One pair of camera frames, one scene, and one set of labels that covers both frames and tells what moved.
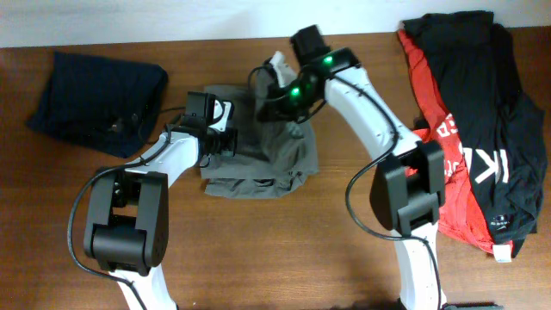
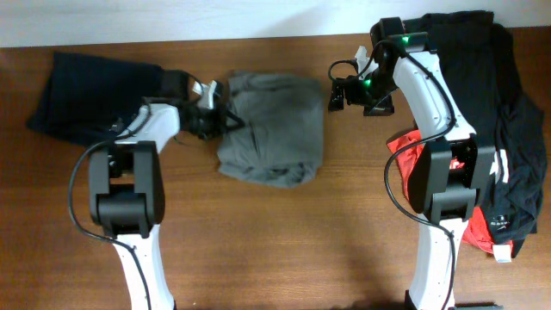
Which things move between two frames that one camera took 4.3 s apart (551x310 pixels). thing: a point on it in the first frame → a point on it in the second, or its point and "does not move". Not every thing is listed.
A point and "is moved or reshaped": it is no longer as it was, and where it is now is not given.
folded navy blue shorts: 108,105 does not move
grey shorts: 270,158 is moved or reshaped
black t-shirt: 502,131 does not move
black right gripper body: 293,98 → 374,87
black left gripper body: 224,140 → 207,121
